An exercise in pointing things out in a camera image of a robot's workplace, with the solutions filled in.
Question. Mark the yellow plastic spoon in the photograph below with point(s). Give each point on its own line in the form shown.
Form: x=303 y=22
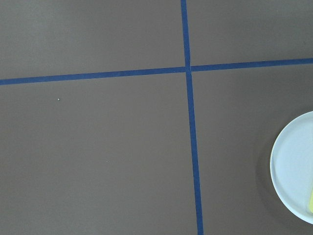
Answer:
x=311 y=202

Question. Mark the white round plate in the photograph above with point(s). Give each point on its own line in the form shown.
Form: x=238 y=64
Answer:
x=291 y=166

